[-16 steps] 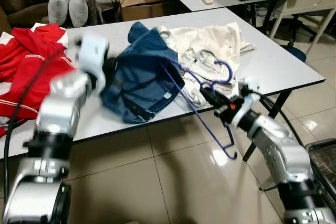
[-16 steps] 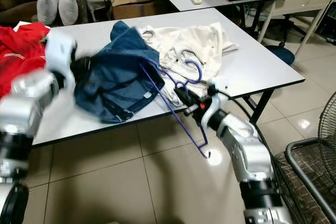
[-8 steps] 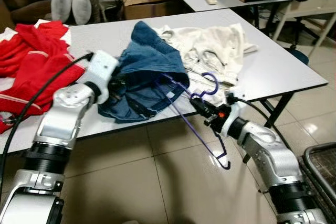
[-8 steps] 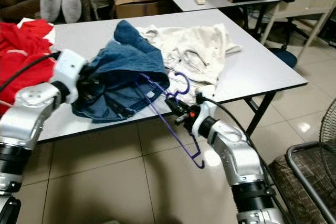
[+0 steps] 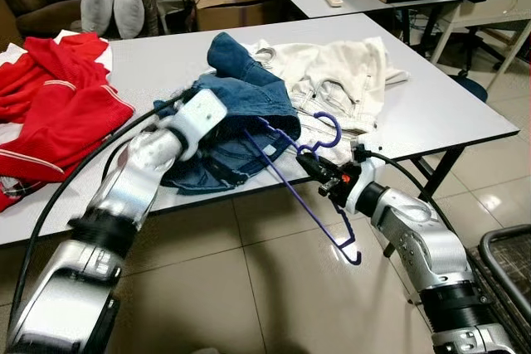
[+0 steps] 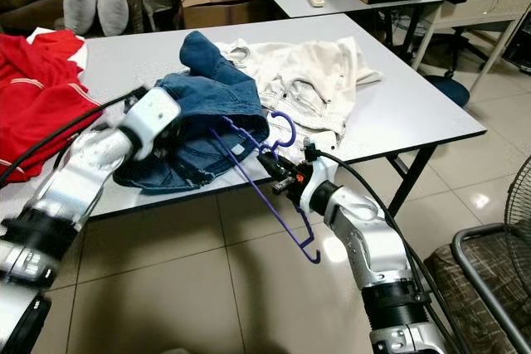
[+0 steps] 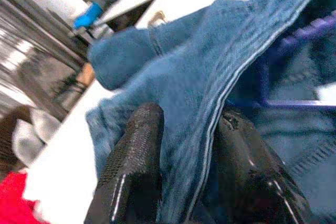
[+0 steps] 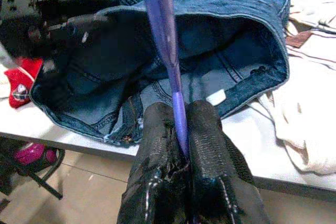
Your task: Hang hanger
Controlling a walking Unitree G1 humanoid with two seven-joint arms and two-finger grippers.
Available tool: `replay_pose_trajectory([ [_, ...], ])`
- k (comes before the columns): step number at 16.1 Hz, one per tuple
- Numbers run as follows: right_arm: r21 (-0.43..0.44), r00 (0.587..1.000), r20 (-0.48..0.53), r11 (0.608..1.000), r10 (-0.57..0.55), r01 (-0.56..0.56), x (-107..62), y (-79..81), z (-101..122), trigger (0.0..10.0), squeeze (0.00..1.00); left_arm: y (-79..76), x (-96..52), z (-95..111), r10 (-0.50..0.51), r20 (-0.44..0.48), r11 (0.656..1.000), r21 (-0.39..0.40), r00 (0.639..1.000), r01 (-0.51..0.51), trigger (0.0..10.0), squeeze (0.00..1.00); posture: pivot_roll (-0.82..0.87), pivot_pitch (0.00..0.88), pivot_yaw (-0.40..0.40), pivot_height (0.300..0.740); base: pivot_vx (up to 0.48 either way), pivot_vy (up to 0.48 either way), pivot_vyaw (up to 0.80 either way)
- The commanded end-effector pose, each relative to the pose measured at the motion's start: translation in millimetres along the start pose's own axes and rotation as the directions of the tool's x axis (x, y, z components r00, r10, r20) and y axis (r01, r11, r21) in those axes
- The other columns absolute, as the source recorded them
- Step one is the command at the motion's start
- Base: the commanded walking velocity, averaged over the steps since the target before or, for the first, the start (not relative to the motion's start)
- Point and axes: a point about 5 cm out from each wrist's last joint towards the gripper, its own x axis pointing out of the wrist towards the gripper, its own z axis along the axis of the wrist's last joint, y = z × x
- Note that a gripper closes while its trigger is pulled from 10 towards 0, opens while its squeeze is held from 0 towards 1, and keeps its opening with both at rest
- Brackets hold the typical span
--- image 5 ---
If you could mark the large white table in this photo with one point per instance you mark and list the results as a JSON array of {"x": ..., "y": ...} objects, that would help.
[{"x": 448, "y": 105}]

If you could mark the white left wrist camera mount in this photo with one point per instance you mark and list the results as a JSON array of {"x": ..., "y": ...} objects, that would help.
[{"x": 199, "y": 118}]

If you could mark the white desk with white legs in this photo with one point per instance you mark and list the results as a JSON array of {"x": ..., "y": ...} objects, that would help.
[{"x": 506, "y": 6}]

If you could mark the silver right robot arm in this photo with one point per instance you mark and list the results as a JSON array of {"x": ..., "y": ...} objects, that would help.
[{"x": 419, "y": 238}]

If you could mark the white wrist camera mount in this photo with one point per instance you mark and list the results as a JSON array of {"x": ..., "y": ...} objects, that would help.
[
  {"x": 358, "y": 192},
  {"x": 199, "y": 118}
]

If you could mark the metal chair with plaid cushion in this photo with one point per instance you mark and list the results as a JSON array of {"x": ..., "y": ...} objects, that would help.
[{"x": 510, "y": 259}]

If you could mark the grey pillow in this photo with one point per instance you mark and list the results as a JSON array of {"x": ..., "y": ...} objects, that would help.
[
  {"x": 129, "y": 7},
  {"x": 98, "y": 4}
]

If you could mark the cream white jeans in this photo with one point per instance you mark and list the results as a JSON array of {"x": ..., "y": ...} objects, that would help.
[{"x": 340, "y": 72}]

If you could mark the small brown cardboard box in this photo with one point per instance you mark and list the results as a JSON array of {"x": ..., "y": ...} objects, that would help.
[{"x": 236, "y": 12}]

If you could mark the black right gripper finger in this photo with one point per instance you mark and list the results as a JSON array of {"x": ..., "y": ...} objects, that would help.
[
  {"x": 305, "y": 160},
  {"x": 320, "y": 155}
]

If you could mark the blue denim garment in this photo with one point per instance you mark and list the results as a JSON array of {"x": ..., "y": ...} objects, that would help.
[{"x": 249, "y": 97}]

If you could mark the red garment with striped trim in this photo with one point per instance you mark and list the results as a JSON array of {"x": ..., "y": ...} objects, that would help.
[{"x": 75, "y": 130}]

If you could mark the purple plastic clothes hanger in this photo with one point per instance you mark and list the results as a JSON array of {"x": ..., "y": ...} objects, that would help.
[{"x": 290, "y": 182}]

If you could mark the plain red garment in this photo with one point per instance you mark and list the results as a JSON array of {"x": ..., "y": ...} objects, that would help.
[{"x": 50, "y": 60}]

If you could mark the round blue stool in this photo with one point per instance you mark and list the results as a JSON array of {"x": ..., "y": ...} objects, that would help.
[{"x": 473, "y": 89}]

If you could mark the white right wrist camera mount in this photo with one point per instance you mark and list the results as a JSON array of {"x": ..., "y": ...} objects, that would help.
[{"x": 358, "y": 192}]

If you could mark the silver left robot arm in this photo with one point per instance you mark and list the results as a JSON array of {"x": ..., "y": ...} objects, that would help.
[{"x": 133, "y": 176}]

